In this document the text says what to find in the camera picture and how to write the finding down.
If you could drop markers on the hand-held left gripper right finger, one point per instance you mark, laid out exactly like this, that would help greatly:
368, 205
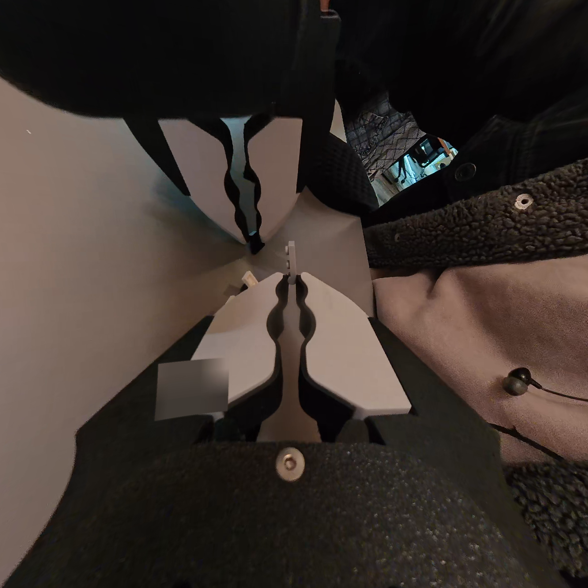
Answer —
353, 358

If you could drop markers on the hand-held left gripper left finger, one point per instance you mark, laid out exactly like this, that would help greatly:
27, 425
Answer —
248, 340

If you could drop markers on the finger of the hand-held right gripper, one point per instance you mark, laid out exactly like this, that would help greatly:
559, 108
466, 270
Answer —
278, 165
202, 170

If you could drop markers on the blue plaid shirt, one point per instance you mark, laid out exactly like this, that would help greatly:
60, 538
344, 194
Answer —
381, 128

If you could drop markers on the beige sweatshirt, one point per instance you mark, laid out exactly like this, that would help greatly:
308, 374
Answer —
459, 330

